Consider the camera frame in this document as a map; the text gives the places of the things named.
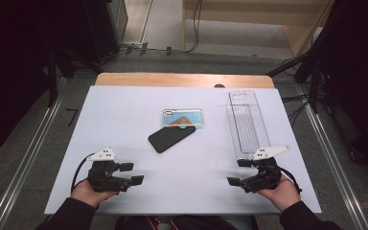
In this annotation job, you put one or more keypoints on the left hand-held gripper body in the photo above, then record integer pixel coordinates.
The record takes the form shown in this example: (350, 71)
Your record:
(103, 179)

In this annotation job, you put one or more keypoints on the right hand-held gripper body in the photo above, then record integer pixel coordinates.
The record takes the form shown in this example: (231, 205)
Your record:
(265, 175)

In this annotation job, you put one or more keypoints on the clear plastic tray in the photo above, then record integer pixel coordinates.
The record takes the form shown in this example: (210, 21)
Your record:
(247, 127)

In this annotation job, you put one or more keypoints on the black phone case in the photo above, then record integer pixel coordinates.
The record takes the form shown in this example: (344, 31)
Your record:
(171, 138)

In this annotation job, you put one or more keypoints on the iridescent clear phone case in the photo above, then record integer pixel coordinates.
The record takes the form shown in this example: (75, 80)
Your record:
(182, 119)

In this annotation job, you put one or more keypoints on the person's left hand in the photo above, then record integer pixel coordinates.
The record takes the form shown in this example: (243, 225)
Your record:
(87, 195)

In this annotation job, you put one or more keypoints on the person's right hand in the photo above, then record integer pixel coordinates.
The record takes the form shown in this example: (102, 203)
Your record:
(282, 196)

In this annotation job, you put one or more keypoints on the white board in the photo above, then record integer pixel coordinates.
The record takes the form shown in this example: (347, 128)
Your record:
(124, 111)

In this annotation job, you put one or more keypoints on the wooden table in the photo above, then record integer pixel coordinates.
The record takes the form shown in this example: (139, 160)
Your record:
(172, 80)

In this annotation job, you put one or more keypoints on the black stand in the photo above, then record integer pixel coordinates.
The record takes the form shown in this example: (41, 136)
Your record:
(52, 80)
(314, 83)

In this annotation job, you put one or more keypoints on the dark curtain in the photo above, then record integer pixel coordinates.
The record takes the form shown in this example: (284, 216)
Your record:
(12, 64)
(357, 80)

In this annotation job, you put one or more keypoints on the black cabinet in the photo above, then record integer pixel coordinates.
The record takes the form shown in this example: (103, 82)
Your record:
(107, 28)

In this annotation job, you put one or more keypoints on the light wooden shelf unit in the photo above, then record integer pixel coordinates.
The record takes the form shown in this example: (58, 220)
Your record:
(252, 12)

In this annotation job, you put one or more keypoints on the metal floor rail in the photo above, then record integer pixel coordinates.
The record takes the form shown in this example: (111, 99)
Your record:
(28, 159)
(335, 159)

